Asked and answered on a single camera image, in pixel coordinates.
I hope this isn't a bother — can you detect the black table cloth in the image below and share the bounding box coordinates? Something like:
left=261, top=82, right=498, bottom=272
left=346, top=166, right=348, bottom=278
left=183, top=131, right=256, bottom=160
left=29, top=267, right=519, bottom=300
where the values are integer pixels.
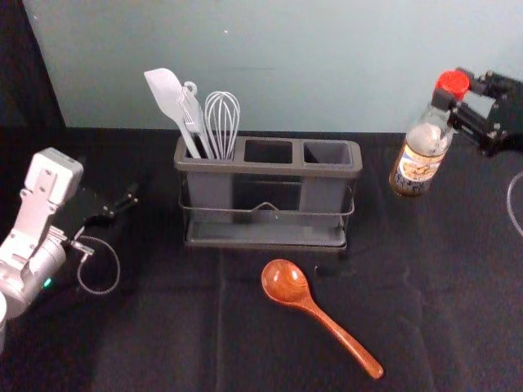
left=0, top=125, right=523, bottom=392

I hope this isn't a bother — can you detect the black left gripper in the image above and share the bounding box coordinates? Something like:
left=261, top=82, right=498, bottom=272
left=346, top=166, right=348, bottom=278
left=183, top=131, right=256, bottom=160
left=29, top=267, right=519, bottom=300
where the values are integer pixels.
left=53, top=182, right=140, bottom=243

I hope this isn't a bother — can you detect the grey silicone spatula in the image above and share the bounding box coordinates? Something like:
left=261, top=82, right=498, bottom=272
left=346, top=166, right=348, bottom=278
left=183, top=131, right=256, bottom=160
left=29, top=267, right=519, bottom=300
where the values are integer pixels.
left=143, top=67, right=203, bottom=160

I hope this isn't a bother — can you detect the brown wooden spoon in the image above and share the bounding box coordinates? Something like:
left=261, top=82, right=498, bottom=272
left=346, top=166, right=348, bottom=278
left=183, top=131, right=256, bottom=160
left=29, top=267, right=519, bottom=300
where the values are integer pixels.
left=261, top=258, right=385, bottom=380

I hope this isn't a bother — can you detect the black wire rack frame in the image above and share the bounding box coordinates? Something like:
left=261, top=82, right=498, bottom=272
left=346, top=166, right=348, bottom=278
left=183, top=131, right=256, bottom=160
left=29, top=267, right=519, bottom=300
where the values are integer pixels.
left=177, top=185, right=355, bottom=251

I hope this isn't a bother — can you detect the steel wire whisk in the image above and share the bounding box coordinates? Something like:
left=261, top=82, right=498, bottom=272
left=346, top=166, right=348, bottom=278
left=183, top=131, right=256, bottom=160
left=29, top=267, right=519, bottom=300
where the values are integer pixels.
left=203, top=91, right=241, bottom=161

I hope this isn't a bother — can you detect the clear thin tube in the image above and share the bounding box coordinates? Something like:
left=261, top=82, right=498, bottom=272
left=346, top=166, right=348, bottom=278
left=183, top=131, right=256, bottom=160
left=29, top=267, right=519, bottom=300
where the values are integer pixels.
left=506, top=171, right=523, bottom=238

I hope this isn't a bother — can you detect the grey drip tray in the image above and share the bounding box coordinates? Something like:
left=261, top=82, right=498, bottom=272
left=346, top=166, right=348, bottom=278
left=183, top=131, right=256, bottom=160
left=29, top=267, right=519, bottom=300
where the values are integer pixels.
left=183, top=220, right=348, bottom=249

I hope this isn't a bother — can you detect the grey plastic utensil holder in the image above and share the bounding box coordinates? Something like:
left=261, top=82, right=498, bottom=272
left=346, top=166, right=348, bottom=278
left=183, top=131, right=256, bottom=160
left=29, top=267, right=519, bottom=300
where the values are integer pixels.
left=173, top=136, right=364, bottom=229

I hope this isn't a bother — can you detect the thin dark gripper cable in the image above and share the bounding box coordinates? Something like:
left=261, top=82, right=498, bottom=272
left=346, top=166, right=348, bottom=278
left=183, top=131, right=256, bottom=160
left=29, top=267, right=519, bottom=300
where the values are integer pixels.
left=69, top=233, right=122, bottom=296

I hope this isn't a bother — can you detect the steel peeler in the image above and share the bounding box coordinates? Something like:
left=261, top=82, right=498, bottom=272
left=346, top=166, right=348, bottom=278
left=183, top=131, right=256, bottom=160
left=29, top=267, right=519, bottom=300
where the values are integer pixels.
left=176, top=81, right=216, bottom=160

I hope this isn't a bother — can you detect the glass sauce bottle red cap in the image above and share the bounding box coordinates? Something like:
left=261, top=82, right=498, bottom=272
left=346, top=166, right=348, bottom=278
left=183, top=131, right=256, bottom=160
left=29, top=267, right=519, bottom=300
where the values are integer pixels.
left=390, top=69, right=471, bottom=198

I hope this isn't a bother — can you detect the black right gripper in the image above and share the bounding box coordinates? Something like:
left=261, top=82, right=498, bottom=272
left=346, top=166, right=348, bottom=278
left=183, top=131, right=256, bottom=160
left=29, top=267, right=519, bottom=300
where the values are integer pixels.
left=431, top=66, right=523, bottom=159

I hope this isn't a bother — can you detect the pale wall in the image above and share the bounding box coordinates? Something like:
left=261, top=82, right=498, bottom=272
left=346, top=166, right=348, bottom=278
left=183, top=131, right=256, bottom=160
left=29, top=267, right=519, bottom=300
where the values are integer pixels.
left=22, top=0, right=523, bottom=134

